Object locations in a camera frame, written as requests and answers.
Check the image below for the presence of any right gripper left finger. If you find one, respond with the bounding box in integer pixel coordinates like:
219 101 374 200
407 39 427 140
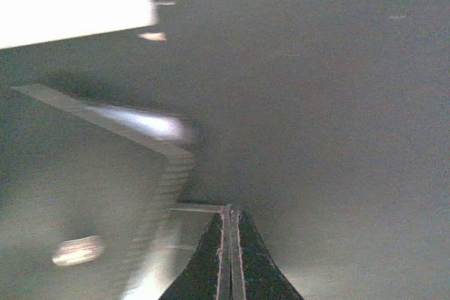
160 205 231 300

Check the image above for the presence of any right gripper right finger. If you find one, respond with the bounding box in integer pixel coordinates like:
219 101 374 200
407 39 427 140
231 207 303 300

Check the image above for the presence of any white bin with blue cards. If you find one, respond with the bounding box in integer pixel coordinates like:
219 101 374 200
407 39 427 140
1 0 158 49

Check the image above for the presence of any black card holder wallet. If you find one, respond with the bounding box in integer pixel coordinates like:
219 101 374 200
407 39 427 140
0 84 226 300

